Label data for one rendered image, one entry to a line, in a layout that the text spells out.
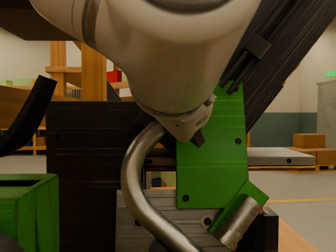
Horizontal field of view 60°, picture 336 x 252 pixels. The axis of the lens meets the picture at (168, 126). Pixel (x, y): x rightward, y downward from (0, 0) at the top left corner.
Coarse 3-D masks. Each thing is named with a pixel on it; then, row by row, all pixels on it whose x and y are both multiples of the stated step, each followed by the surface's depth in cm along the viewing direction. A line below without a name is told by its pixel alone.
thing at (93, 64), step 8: (88, 48) 121; (88, 56) 121; (96, 56) 121; (104, 56) 126; (88, 64) 121; (96, 64) 121; (104, 64) 126; (88, 72) 121; (96, 72) 121; (104, 72) 126; (88, 80) 121; (96, 80) 122; (104, 80) 126; (88, 88) 122; (96, 88) 122; (104, 88) 126; (88, 96) 122; (96, 96) 122; (104, 96) 126
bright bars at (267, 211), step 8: (264, 208) 64; (256, 216) 64; (264, 216) 59; (272, 216) 59; (256, 224) 64; (264, 224) 59; (272, 224) 59; (256, 232) 64; (264, 232) 60; (272, 232) 60; (256, 240) 64; (264, 240) 60; (272, 240) 60; (256, 248) 64; (264, 248) 60; (272, 248) 60
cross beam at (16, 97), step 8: (0, 88) 59; (8, 88) 62; (16, 88) 66; (0, 96) 59; (8, 96) 62; (16, 96) 66; (24, 96) 70; (56, 96) 92; (64, 96) 100; (0, 104) 59; (8, 104) 62; (16, 104) 66; (0, 112) 59; (8, 112) 62; (16, 112) 66; (0, 120) 59; (8, 120) 62; (0, 128) 60
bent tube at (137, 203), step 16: (144, 128) 44; (160, 128) 44; (144, 144) 43; (128, 160) 42; (128, 176) 42; (128, 192) 41; (128, 208) 42; (144, 208) 41; (144, 224) 41; (160, 224) 41; (160, 240) 41; (176, 240) 40
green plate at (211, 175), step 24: (216, 96) 49; (240, 96) 49; (216, 120) 48; (240, 120) 48; (192, 144) 47; (216, 144) 47; (240, 144) 47; (192, 168) 46; (216, 168) 46; (240, 168) 46; (192, 192) 45; (216, 192) 45
